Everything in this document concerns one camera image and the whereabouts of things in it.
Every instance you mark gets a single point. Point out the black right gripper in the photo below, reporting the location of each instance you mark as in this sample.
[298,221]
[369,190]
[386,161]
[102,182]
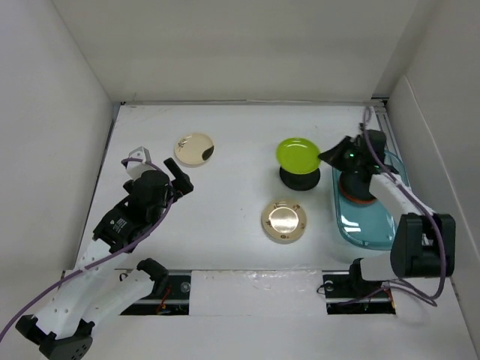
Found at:
[332,154]

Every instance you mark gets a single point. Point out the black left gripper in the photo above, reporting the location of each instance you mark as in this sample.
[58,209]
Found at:
[181,181]

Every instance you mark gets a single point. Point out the small black plate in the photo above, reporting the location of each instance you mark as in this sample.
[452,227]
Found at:
[355,185]

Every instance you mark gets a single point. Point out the beige plate with black patch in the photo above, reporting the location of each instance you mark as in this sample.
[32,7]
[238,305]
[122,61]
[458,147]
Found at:
[194,149]

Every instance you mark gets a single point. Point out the lime green plate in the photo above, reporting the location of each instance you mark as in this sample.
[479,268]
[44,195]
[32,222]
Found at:
[298,156]

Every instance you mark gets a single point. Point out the glossy black plate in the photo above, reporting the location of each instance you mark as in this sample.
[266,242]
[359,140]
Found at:
[297,182]

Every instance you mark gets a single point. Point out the beige plate with calligraphy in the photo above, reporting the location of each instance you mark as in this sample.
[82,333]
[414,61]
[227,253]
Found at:
[284,221]

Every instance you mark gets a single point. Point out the orange plastic plate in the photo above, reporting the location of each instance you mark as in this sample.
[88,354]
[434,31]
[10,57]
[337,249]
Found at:
[353,199]

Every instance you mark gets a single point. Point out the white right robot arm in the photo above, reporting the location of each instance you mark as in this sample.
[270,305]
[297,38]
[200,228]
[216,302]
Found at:
[422,251]

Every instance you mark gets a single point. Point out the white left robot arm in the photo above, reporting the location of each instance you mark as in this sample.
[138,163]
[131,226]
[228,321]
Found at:
[61,320]

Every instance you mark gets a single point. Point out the teal transparent plastic bin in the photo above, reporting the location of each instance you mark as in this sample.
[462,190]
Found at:
[366,226]

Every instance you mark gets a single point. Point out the aluminium frame rail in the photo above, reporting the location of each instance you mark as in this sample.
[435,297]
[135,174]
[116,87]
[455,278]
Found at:
[379,105]

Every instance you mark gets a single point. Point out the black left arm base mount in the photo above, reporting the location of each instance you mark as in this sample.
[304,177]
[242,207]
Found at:
[170,298]

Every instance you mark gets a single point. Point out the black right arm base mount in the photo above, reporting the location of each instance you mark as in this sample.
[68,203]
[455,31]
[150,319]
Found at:
[348,293]

